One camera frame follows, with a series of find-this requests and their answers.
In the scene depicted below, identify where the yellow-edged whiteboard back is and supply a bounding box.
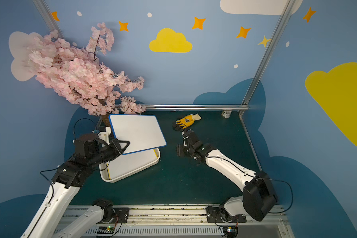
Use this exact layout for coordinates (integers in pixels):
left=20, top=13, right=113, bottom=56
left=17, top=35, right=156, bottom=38
left=100, top=148, right=160, bottom=183

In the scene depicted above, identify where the blue-edged whiteboard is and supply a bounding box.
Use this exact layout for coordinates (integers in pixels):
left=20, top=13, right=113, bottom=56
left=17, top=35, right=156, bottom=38
left=109, top=114, right=167, bottom=154

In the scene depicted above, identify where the white plastic storage box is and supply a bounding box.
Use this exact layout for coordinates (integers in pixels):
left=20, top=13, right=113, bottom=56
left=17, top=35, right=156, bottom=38
left=99, top=136, right=161, bottom=183

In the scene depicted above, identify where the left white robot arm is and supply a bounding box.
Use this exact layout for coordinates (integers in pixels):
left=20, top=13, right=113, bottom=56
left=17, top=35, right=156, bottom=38
left=22, top=133, right=130, bottom=238

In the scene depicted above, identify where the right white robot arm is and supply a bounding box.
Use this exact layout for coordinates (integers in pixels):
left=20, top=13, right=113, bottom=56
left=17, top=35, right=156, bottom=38
left=176, top=129, right=294, bottom=223

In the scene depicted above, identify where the yellow black work glove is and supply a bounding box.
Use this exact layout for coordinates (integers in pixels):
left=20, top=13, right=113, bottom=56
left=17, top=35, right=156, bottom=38
left=173, top=114, right=202, bottom=131

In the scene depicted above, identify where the horizontal aluminium back bar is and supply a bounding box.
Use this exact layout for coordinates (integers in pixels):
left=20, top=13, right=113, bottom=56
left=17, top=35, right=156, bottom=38
left=115, top=104, right=250, bottom=111

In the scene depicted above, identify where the pink cherry blossom tree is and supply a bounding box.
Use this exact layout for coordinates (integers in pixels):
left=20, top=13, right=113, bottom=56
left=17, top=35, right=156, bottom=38
left=28, top=23, right=146, bottom=124

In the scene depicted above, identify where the left green circuit board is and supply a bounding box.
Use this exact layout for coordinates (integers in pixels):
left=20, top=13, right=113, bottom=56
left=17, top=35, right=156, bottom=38
left=96, top=226, right=116, bottom=238

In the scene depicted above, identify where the green circuit board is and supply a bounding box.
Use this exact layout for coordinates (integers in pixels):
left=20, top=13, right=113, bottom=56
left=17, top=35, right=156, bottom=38
left=96, top=226, right=116, bottom=238
left=222, top=226, right=238, bottom=238

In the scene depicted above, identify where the right green circuit board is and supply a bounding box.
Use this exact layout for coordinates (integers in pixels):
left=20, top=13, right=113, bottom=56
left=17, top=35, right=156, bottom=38
left=222, top=226, right=238, bottom=238

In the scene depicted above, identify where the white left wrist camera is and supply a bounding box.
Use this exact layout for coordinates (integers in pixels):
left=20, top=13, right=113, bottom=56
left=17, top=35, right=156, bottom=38
left=98, top=127, right=112, bottom=145

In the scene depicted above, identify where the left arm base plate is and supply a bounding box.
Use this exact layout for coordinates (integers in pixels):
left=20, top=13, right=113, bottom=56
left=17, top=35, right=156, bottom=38
left=106, top=207, right=130, bottom=224

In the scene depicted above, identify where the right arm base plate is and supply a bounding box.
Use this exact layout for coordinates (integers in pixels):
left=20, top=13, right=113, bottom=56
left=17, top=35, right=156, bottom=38
left=206, top=206, right=247, bottom=224

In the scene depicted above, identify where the aluminium front rail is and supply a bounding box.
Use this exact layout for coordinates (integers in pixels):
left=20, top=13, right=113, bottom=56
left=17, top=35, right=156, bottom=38
left=51, top=204, right=295, bottom=238

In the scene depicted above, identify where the left aluminium frame post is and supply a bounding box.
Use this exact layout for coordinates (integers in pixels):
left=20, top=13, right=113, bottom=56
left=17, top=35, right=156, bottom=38
left=32, top=0, right=64, bottom=39

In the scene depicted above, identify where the aluminium frame post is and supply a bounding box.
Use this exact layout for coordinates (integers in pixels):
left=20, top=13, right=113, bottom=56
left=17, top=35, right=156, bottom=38
left=32, top=0, right=64, bottom=39
left=239, top=0, right=297, bottom=120

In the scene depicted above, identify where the right aluminium frame post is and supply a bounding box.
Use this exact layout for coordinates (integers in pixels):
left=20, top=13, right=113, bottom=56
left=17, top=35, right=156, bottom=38
left=239, top=0, right=297, bottom=120

